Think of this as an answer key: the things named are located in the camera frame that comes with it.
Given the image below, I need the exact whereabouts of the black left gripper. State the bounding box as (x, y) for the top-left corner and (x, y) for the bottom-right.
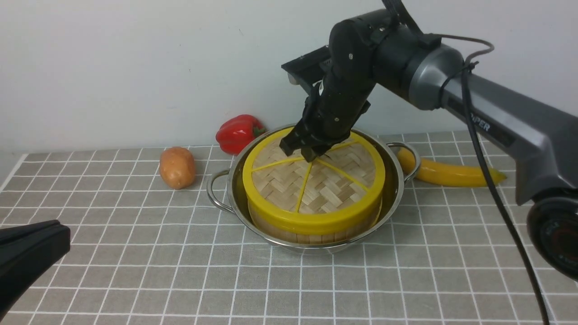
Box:
(0, 220), (71, 318)

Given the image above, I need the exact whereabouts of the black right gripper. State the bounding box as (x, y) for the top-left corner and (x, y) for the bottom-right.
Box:
(279, 72), (372, 163)

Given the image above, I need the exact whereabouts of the woven bamboo steamer lid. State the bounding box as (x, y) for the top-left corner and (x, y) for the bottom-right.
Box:
(242, 127), (386, 226)

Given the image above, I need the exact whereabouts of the bamboo steamer basket yellow rim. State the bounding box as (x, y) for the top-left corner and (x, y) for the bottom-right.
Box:
(248, 203), (382, 245)

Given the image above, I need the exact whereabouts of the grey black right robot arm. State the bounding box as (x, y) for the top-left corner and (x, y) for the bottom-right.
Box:
(280, 2), (578, 280)

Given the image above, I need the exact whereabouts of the red bell pepper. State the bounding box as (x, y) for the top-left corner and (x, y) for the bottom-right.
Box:
(215, 114), (266, 156)

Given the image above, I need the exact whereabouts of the brown potato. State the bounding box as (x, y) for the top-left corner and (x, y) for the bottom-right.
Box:
(159, 147), (196, 190)

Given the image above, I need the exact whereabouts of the yellow banana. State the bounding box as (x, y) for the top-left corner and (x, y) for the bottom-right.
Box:
(397, 148), (508, 188)

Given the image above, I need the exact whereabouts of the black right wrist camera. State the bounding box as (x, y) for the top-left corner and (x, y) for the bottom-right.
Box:
(281, 45), (331, 94)

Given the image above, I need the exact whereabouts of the stainless steel two-handled pot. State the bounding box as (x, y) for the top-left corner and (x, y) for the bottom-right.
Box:
(205, 124), (418, 255)

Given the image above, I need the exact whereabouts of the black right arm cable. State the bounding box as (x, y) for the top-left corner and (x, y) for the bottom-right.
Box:
(429, 34), (550, 325)

